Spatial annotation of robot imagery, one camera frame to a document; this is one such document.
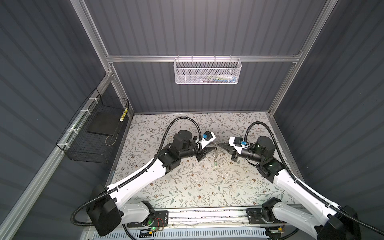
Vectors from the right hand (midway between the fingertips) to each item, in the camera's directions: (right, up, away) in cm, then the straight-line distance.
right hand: (221, 144), depth 69 cm
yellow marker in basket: (-52, +14, +12) cm, 55 cm away
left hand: (-4, 0, +2) cm, 4 cm away
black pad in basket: (-60, +10, +10) cm, 62 cm away
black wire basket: (-63, +4, +3) cm, 63 cm away
